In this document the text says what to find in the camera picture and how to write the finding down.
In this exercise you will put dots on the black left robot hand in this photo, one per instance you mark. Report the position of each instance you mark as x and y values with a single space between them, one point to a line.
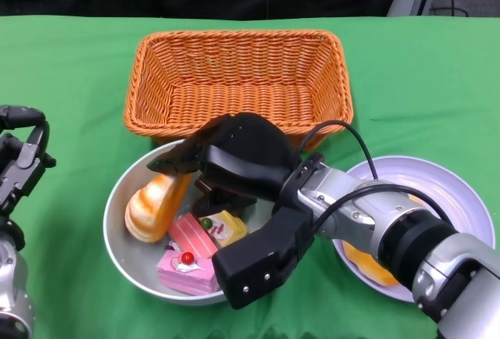
23 163

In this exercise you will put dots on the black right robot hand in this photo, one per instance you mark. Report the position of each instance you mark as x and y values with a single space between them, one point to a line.
250 151

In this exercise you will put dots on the grey round bowl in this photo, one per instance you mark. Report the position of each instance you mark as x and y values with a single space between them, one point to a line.
133 261

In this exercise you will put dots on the elongated orange striped bread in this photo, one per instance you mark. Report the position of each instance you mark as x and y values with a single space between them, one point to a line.
371 266

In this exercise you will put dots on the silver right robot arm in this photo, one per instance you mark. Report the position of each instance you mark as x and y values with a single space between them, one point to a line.
351 198

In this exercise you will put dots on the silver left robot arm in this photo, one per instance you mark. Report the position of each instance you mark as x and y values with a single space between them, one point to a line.
9 276

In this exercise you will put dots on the orange wicker basket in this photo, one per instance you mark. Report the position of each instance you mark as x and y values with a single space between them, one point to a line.
242 93

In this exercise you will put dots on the chocolate cake slice with cherry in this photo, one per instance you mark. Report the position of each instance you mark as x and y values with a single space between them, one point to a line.
201 208

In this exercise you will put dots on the yellow cake slice green ball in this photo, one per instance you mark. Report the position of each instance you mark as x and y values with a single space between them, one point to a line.
230 229

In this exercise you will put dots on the coral pink cake slice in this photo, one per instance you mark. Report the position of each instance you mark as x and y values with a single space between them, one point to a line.
191 237

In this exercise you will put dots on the pink layered cake slice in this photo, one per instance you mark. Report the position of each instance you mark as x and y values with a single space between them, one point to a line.
187 276

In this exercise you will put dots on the white round plate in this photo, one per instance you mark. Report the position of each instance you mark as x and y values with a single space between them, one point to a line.
449 183

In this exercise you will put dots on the green tablecloth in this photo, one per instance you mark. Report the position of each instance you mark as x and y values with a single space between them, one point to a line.
410 73

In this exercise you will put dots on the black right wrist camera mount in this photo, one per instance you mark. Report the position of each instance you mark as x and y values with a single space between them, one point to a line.
261 261

